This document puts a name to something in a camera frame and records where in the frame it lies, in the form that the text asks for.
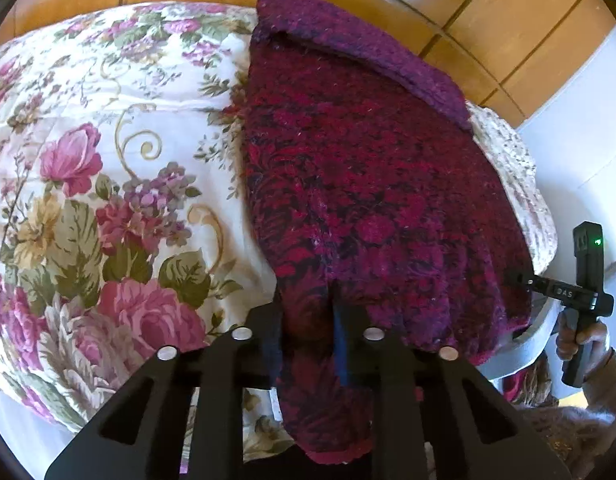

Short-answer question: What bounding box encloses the white bed sheet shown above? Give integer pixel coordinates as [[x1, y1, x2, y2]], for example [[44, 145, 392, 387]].
[[0, 380, 89, 480]]

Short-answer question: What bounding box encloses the person's right hand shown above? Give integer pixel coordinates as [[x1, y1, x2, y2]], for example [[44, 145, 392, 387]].
[[555, 317, 612, 362]]

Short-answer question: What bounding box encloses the dark red knitted sweater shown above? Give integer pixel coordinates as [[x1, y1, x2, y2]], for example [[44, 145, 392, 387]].
[[240, 0, 536, 466]]

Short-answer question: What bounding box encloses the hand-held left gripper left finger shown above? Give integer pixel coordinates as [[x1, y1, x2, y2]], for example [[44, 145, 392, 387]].
[[44, 302, 285, 480]]

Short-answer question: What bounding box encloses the wooden wardrobe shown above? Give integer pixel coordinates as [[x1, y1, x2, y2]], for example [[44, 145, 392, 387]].
[[3, 0, 616, 131]]

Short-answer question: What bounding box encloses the floral bed blanket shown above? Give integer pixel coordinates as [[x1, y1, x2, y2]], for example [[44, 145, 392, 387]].
[[0, 2, 559, 466]]

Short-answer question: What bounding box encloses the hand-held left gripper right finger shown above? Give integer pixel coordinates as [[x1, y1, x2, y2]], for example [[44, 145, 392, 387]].
[[333, 305, 573, 480]]

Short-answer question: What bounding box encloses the person's right forearm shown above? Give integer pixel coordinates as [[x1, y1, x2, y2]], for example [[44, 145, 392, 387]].
[[518, 345, 616, 480]]

